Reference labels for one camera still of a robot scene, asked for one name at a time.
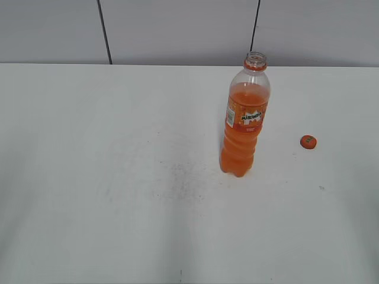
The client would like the orange Mirinda soda bottle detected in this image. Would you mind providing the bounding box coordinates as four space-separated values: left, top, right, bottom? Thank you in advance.
220 51 271 177

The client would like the orange bottle cap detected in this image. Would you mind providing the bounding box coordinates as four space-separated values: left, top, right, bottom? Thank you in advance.
300 135 317 150

